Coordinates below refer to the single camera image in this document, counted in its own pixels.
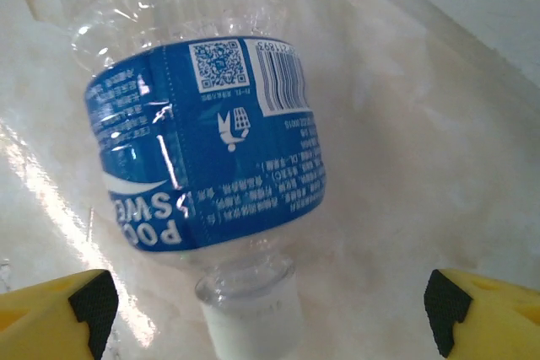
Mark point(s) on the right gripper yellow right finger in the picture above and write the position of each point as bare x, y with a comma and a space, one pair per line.
502, 322

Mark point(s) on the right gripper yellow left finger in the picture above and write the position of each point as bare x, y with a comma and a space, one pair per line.
38, 322

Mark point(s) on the blue Pocari Sweat bottle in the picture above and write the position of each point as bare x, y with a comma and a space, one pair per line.
211, 145

